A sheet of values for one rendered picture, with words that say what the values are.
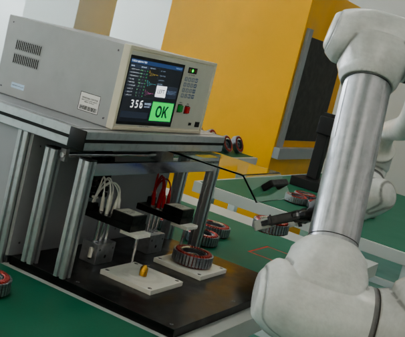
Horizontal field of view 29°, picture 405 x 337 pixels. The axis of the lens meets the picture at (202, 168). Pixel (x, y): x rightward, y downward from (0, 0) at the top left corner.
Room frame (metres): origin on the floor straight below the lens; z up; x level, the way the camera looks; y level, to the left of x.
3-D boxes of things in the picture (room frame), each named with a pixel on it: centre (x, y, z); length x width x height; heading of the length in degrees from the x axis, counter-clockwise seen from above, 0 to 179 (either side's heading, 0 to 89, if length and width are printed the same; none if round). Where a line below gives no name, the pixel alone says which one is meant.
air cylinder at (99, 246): (1.94, 0.21, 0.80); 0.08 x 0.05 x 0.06; 153
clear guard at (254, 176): (2.17, -0.07, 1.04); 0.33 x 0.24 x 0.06; 63
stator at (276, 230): (2.34, -0.24, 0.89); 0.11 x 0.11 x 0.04
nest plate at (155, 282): (1.87, 0.08, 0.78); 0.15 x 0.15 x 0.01; 63
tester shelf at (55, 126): (2.12, 0.31, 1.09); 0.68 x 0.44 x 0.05; 153
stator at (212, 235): (2.47, -0.05, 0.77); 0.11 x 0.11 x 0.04
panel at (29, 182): (2.09, 0.25, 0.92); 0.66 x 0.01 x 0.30; 153
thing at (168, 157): (2.16, 0.12, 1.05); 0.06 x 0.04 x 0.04; 153
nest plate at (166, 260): (2.08, -0.03, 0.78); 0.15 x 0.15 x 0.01; 63
